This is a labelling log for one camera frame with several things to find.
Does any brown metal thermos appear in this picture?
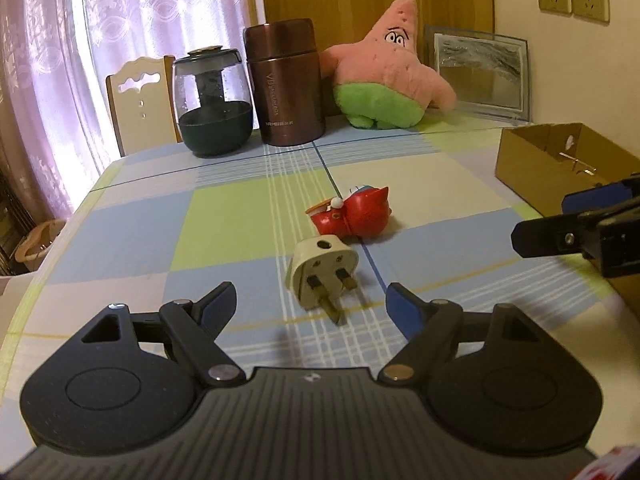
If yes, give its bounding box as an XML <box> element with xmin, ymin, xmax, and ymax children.
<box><xmin>243</xmin><ymin>18</ymin><xmax>326</xmax><ymax>147</ymax></box>

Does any beige basket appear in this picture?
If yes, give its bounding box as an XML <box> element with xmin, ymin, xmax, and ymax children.
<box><xmin>15</xmin><ymin>218</ymin><xmax>68</xmax><ymax>263</ymax></box>

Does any glass jar with dark base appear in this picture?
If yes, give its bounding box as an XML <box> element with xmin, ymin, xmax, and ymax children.
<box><xmin>172</xmin><ymin>46</ymin><xmax>254</xmax><ymax>157</ymax></box>

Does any brown cardboard box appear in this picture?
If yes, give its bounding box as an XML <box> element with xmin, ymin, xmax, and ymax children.
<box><xmin>495</xmin><ymin>122</ymin><xmax>640</xmax><ymax>216</ymax></box>

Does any red toy figure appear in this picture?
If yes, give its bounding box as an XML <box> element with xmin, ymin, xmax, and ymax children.
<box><xmin>305</xmin><ymin>185</ymin><xmax>391</xmax><ymax>237</ymax></box>

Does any cream wooden chair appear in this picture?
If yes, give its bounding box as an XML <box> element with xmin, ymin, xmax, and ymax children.
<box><xmin>105</xmin><ymin>55</ymin><xmax>183</xmax><ymax>157</ymax></box>

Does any cream plug adapter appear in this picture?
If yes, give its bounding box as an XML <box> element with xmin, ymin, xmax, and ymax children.
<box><xmin>285</xmin><ymin>237</ymin><xmax>360</xmax><ymax>326</ymax></box>

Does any grey picture frame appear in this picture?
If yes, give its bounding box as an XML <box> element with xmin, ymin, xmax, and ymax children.
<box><xmin>422</xmin><ymin>24</ymin><xmax>530</xmax><ymax>125</ymax></box>

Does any red white printed fabric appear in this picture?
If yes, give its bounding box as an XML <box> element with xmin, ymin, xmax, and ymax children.
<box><xmin>592</xmin><ymin>442</ymin><xmax>640</xmax><ymax>480</ymax></box>

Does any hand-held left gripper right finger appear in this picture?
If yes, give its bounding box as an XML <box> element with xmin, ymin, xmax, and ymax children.
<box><xmin>378</xmin><ymin>282</ymin><xmax>548</xmax><ymax>387</ymax></box>

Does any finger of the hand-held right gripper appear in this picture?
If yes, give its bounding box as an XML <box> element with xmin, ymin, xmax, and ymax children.
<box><xmin>511</xmin><ymin>209</ymin><xmax>601</xmax><ymax>259</ymax></box>
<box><xmin>561</xmin><ymin>175</ymin><xmax>640</xmax><ymax>217</ymax></box>

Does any checked tablecloth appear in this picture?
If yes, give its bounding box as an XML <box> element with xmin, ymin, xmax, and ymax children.
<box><xmin>0</xmin><ymin>120</ymin><xmax>631</xmax><ymax>441</ymax></box>

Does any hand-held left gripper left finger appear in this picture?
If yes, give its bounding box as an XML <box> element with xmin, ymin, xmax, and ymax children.
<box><xmin>75</xmin><ymin>281</ymin><xmax>246</xmax><ymax>387</ymax></box>

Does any purple lace curtain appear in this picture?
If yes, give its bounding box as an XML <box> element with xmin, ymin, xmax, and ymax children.
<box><xmin>0</xmin><ymin>0</ymin><xmax>251</xmax><ymax>241</ymax></box>

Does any pink starfish plush toy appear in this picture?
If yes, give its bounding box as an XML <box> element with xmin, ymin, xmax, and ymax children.
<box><xmin>320</xmin><ymin>0</ymin><xmax>458</xmax><ymax>130</ymax></box>

